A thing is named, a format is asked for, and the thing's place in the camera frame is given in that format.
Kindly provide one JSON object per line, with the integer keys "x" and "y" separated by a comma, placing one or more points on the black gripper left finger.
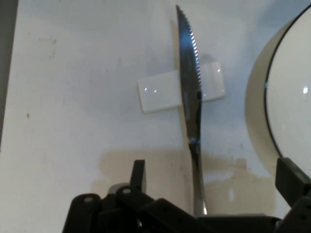
{"x": 137, "y": 174}

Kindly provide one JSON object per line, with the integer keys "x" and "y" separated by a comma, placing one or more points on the silver serrated table knife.
{"x": 189, "y": 85}

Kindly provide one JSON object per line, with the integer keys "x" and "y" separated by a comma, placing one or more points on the white ceramic cutlery rest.
{"x": 160, "y": 94}

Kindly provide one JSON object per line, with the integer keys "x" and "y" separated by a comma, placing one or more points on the white bowl with black rim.
{"x": 286, "y": 85}

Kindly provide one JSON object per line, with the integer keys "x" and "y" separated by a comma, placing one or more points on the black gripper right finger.
{"x": 289, "y": 174}

